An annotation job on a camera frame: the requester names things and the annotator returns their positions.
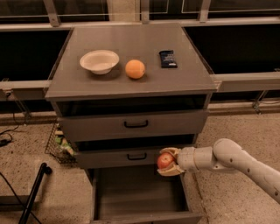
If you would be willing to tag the red apple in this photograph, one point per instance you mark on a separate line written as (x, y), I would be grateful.
(164, 160)

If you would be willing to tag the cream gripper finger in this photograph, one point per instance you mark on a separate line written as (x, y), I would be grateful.
(171, 150)
(171, 170)

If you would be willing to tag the black stand leg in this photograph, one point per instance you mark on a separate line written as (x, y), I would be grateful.
(43, 170)

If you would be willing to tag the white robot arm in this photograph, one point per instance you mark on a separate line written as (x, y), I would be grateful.
(225, 155)

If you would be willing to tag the grey open bottom drawer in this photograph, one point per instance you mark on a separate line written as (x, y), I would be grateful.
(139, 195)

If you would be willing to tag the metal window railing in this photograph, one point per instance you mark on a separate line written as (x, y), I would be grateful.
(246, 29)

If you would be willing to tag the dark blue snack bar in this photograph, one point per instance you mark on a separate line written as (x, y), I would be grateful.
(167, 59)

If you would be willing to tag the orange fruit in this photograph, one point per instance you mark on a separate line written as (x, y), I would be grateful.
(135, 69)

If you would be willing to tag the grey top drawer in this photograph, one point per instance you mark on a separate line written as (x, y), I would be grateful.
(154, 124)

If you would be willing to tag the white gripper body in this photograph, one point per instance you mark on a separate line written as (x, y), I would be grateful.
(185, 159)

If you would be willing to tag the grey middle drawer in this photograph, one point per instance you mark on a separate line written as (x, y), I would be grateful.
(117, 157)

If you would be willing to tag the black wire basket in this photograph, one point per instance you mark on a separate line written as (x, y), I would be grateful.
(59, 148)

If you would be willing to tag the grey drawer cabinet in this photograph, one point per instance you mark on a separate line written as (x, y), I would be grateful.
(132, 44)

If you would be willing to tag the white ceramic bowl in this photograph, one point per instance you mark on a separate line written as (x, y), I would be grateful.
(99, 61)

